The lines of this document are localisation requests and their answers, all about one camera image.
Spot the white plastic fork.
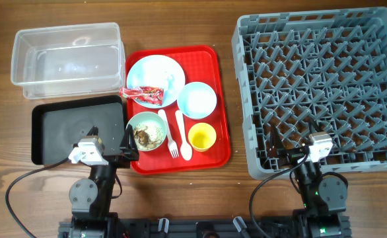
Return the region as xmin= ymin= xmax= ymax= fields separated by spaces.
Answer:
xmin=158 ymin=109 xmax=179 ymax=159

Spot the light blue plate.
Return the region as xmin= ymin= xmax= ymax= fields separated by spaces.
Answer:
xmin=126 ymin=55 xmax=186 ymax=109

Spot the clear plastic bin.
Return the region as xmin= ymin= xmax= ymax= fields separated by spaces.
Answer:
xmin=11 ymin=22 xmax=125 ymax=99

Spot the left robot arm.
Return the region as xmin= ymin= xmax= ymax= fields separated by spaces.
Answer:
xmin=58 ymin=125 xmax=139 ymax=238

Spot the food scraps and rice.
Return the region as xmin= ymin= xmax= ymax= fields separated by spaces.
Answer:
xmin=133 ymin=121 xmax=166 ymax=151

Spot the yellow plastic cup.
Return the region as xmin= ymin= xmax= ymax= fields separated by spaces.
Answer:
xmin=188 ymin=122 xmax=217 ymax=152

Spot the red snack wrapper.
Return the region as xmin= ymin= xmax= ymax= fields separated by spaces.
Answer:
xmin=120 ymin=86 xmax=164 ymax=106

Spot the grey dishwasher rack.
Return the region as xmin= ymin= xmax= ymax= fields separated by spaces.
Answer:
xmin=232 ymin=7 xmax=387 ymax=180

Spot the white plastic spoon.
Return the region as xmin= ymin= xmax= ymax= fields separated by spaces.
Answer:
xmin=175 ymin=110 xmax=193 ymax=161

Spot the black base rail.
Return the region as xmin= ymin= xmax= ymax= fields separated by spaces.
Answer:
xmin=57 ymin=216 xmax=352 ymax=238

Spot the black plastic tray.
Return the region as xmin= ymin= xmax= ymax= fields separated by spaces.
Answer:
xmin=31 ymin=95 xmax=127 ymax=165

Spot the green bowl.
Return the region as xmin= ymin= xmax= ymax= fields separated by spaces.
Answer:
xmin=128 ymin=112 xmax=166 ymax=151

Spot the light blue bowl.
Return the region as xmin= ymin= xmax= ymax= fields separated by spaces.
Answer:
xmin=177 ymin=82 xmax=217 ymax=120

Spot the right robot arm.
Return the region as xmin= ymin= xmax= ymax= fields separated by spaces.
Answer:
xmin=269 ymin=121 xmax=352 ymax=237

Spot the red serving tray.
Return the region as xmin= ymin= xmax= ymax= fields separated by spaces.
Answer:
xmin=125 ymin=46 xmax=231 ymax=175

